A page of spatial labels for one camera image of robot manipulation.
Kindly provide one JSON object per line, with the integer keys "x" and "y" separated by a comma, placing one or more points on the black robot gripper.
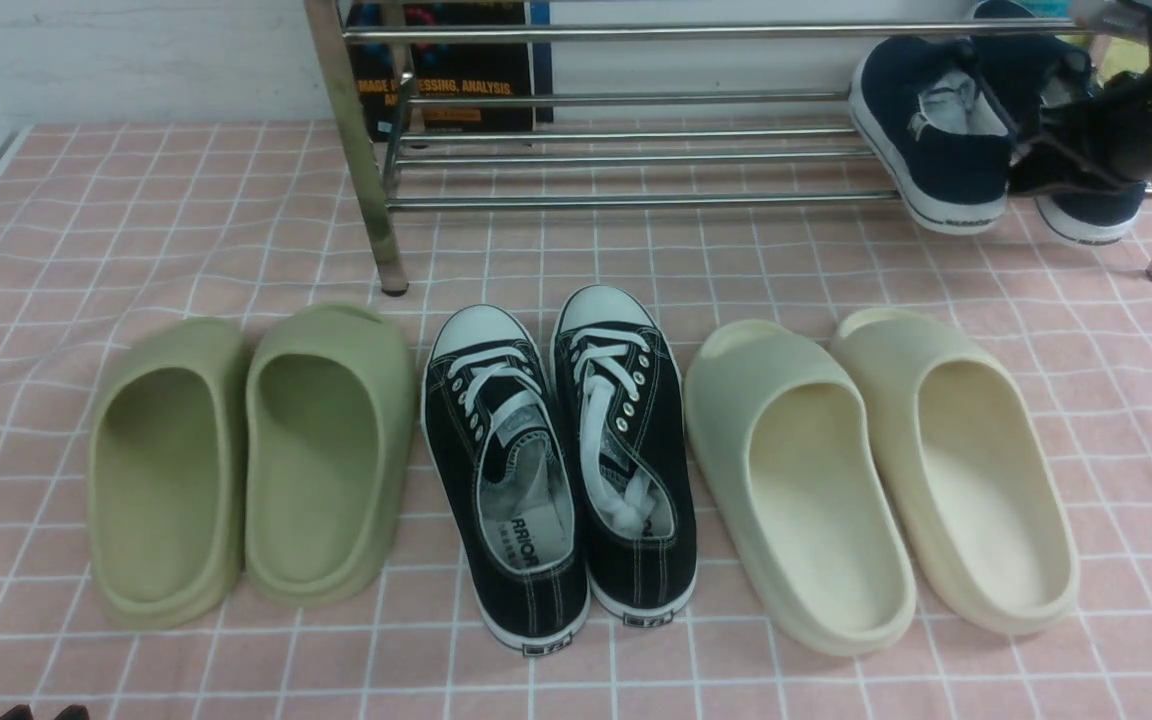
{"x": 1096, "y": 146}

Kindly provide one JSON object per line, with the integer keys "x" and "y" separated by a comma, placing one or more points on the black canvas sneaker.
{"x": 618, "y": 391}
{"x": 487, "y": 415}

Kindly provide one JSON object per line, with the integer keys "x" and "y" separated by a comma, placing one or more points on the navy slip-on shoe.
{"x": 925, "y": 110}
{"x": 1027, "y": 72}

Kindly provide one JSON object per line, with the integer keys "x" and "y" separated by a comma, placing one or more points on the teal and yellow book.
{"x": 1110, "y": 55}

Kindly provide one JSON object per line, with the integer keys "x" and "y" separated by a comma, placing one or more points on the left black canvas sneaker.
{"x": 487, "y": 415}

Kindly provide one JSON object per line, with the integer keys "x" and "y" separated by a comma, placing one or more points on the cream slide slipper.
{"x": 780, "y": 435}
{"x": 960, "y": 458}

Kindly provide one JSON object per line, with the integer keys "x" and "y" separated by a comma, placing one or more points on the left green slide slipper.
{"x": 166, "y": 470}

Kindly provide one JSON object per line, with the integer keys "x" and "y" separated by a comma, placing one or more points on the right cream slide slipper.
{"x": 960, "y": 458}

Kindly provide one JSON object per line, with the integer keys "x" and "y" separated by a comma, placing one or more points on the right green slide slipper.
{"x": 331, "y": 397}

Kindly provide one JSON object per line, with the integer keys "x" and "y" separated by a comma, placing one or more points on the right black canvas sneaker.
{"x": 618, "y": 391}

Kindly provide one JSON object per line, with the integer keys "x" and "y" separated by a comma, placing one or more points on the left cream slide slipper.
{"x": 780, "y": 435}

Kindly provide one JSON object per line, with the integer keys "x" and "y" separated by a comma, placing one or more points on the green slide slipper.
{"x": 166, "y": 470}
{"x": 331, "y": 397}

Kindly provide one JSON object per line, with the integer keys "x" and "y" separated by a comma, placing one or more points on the metal shoe rack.
{"x": 375, "y": 168}

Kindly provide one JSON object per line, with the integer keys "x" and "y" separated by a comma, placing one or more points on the pink checkered tablecloth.
{"x": 108, "y": 233}

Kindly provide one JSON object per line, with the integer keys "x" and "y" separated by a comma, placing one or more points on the black image processing book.
{"x": 446, "y": 70}

